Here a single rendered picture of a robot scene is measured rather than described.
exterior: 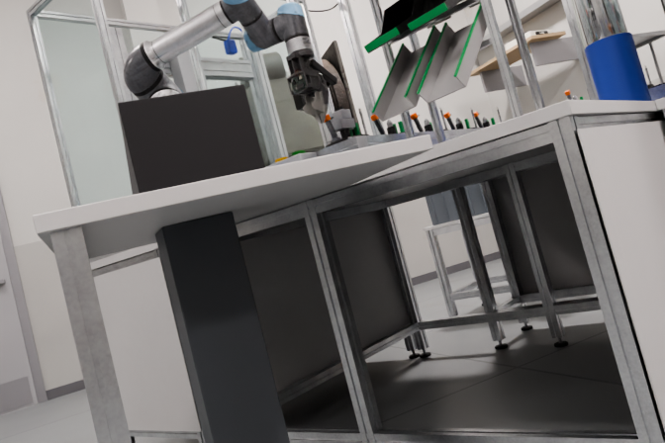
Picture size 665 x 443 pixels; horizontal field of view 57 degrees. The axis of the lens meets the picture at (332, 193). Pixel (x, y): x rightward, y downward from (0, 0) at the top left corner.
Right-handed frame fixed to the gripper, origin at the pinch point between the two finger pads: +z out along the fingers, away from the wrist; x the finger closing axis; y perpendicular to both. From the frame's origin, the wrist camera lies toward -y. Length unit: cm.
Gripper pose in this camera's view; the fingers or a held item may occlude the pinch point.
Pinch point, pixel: (323, 119)
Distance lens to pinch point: 183.9
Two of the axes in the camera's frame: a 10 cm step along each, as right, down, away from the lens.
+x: 7.3, -2.3, -6.4
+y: -6.3, 1.1, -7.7
